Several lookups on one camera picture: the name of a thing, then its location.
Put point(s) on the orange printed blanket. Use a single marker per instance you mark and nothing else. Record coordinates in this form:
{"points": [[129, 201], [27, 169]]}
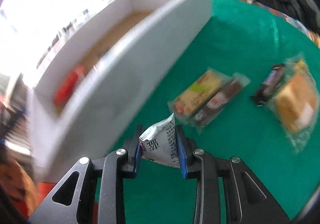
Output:
{"points": [[15, 179]]}

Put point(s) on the red snack packet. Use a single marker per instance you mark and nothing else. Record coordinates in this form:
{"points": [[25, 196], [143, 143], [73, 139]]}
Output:
{"points": [[67, 86]]}

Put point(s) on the dark chocolate bar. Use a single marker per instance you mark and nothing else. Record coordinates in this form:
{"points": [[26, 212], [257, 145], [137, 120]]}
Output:
{"points": [[268, 86]]}

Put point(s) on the green cloth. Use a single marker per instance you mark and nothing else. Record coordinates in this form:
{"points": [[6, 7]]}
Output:
{"points": [[237, 39]]}

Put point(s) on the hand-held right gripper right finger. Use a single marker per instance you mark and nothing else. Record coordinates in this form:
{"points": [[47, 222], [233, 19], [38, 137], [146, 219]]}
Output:
{"points": [[182, 156]]}

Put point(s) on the yellow biscuit packet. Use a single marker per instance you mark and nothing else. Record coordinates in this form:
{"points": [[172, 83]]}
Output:
{"points": [[197, 96]]}

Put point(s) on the white triangular packet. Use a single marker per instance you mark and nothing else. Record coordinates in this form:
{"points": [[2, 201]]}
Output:
{"points": [[160, 144]]}

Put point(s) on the clear red-white snack packet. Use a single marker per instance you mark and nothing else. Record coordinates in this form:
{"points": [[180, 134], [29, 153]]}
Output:
{"points": [[220, 100]]}

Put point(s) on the white cardboard box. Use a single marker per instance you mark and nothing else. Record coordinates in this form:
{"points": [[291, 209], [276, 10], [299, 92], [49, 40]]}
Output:
{"points": [[120, 94]]}

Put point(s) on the clear bread packet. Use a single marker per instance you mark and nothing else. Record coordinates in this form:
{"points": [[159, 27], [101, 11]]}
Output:
{"points": [[295, 104]]}

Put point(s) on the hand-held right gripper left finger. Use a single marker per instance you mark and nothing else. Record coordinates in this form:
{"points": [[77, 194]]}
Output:
{"points": [[137, 161]]}

